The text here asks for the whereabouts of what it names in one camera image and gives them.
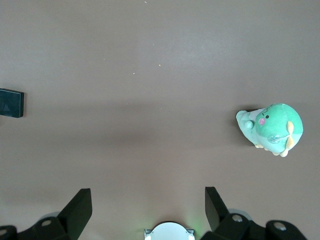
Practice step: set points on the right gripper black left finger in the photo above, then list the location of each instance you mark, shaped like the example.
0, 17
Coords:
75, 212

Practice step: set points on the small black box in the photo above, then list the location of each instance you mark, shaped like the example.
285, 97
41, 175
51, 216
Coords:
11, 102

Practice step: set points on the green dinosaur plush toy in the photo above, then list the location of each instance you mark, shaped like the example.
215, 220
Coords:
277, 122

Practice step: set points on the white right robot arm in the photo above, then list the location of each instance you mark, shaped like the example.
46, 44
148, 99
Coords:
170, 232

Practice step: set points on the brown table cover mat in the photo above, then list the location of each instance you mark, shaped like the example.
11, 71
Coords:
150, 125

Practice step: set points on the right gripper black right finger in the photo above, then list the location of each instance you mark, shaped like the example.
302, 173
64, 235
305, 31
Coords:
217, 212

